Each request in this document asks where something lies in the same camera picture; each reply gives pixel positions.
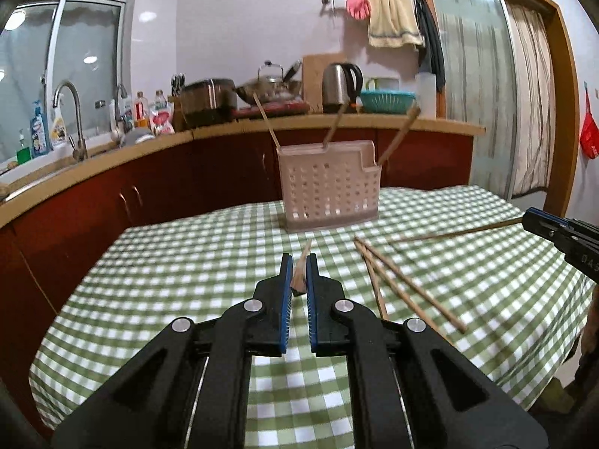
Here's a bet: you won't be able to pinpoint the steel gooseneck faucet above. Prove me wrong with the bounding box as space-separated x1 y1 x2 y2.
53 81 89 161

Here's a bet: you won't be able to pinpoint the small steel tap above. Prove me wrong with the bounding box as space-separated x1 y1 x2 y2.
112 83 129 132

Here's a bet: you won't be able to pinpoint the blue dish soap bottle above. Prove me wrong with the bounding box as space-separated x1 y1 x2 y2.
30 100 50 156

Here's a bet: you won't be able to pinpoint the pink perforated utensil holder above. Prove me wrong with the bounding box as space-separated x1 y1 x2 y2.
277 140 379 232

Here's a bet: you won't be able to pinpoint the knife block with scissors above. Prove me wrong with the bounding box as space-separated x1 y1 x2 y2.
169 73 185 132

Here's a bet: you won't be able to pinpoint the green checkered tablecloth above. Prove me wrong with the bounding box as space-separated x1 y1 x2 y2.
29 184 595 449

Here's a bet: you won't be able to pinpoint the dark steel rice cooker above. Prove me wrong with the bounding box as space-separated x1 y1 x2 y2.
180 79 238 128

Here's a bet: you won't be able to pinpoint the wooden door frame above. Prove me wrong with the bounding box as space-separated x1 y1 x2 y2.
412 0 581 218

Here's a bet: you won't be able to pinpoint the white translucent container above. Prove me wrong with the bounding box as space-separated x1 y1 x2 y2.
416 71 438 119

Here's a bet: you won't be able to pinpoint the red hanging bag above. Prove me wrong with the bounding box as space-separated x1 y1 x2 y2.
579 89 599 160

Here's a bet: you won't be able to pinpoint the white spray bottle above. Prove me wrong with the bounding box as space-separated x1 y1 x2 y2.
51 98 69 148

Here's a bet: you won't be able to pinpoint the beige hanging towel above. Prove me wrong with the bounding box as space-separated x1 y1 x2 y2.
367 0 426 50

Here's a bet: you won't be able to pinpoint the steel wok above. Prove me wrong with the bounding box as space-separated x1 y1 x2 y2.
234 61 302 104

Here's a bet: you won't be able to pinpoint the wooden chair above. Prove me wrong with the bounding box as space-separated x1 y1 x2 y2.
533 374 578 415

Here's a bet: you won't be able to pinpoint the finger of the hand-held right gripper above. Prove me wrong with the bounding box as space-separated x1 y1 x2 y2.
523 208 569 230
523 223 578 256

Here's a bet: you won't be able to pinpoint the metal towel rail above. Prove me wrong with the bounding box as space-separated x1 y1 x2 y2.
322 0 422 10

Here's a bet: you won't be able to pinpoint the wooden chopstick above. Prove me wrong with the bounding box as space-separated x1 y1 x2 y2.
323 102 348 147
377 105 422 168
290 238 313 296
387 217 526 244
355 242 389 321
253 94 282 149
353 237 469 334

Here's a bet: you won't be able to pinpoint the dishes by sink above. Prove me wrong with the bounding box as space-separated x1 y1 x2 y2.
115 128 155 148

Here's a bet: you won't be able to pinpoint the striped curtain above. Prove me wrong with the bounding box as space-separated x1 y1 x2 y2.
505 2 557 197

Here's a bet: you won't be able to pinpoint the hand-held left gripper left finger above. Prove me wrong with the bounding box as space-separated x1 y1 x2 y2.
51 253 295 449

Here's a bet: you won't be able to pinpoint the sliding glass door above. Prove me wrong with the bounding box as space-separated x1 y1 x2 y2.
423 0 516 197

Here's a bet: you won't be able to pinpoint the red label bottle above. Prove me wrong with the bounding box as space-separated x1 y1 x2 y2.
133 91 149 127

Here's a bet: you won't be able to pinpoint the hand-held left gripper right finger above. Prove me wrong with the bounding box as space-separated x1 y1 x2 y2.
306 253 549 449

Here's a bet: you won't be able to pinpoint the teal plastic colander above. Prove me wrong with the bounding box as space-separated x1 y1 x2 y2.
359 90 417 114

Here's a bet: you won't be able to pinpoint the dark hanging cloth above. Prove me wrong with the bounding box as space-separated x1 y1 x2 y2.
414 0 445 89

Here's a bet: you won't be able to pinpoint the beige kitchen countertop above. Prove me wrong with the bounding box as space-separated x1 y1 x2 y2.
0 113 487 230

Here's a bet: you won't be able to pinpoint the red induction cooker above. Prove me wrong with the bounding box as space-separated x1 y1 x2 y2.
236 100 312 117

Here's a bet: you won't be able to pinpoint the steel electric kettle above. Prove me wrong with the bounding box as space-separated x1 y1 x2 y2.
322 62 364 113

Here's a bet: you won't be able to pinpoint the sliding glass window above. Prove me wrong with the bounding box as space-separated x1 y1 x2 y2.
0 0 128 164

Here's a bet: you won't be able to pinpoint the white plastic jug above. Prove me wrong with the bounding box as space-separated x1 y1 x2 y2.
365 76 401 92

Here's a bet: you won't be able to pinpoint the wooden cutting board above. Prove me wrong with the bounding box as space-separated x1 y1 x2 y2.
302 54 347 110

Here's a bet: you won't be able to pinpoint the pink refill packet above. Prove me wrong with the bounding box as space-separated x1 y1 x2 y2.
149 107 175 135

